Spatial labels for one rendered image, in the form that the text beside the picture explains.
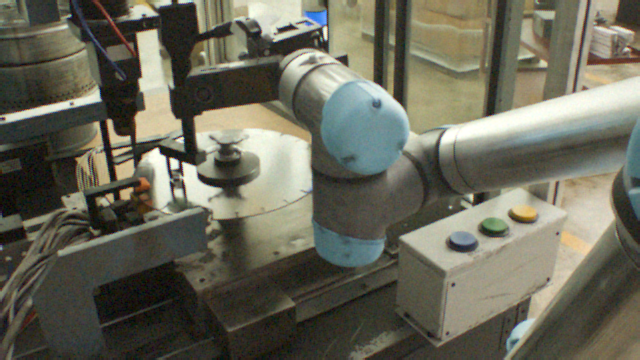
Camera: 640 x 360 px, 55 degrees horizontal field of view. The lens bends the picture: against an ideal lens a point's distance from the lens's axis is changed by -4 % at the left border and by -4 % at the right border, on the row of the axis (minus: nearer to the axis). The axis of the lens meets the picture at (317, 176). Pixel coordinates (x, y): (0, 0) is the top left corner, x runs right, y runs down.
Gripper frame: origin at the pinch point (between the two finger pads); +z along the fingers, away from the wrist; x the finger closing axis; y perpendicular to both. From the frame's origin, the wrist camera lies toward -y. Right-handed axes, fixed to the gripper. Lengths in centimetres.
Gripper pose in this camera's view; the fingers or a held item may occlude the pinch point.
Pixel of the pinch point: (236, 42)
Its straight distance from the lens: 85.5
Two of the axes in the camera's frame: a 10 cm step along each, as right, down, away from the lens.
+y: 9.0, -3.5, 2.6
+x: -1.7, -8.3, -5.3
